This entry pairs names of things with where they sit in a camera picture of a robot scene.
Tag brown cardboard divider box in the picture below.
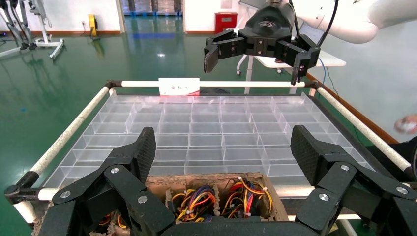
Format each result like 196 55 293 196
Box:
32 173 289 236

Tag white wheeled stand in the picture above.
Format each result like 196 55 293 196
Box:
28 0 65 60

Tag black coiled cable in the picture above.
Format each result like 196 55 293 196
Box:
199 87 230 96

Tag yellow hose reel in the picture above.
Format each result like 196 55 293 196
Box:
88 13 99 38

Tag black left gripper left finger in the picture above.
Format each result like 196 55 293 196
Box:
38 126 177 236

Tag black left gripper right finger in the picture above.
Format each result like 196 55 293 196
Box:
290 125 417 235

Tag silver power supply with wires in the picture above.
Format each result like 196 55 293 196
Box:
221 177 273 219

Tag clear acrylic divider tray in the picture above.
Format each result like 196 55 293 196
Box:
42 92 375 190

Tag red cabinet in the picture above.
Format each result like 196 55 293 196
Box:
214 12 238 34

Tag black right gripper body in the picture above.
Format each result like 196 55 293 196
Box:
238 1 297 58

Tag goods on blue pallets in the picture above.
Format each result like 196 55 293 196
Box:
125 0 182 16

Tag coloured wire bundle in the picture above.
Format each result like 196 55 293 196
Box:
171 185 217 224
97 211 128 230

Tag person's bare hand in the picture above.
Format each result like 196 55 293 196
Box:
393 114 417 135

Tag cart frame with white tubes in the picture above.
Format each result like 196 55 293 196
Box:
3 80 417 236

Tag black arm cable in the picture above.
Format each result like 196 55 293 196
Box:
317 0 339 47

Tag white desk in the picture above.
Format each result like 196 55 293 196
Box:
236 49 347 95

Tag person's dark clothing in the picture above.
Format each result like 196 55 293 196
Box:
366 136 417 183

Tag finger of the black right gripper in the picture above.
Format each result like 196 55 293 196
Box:
277 33 322 87
203 29 245 74

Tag blue cable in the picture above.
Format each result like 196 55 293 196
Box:
317 57 339 98

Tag white label card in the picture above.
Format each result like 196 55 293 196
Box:
158 77 201 97

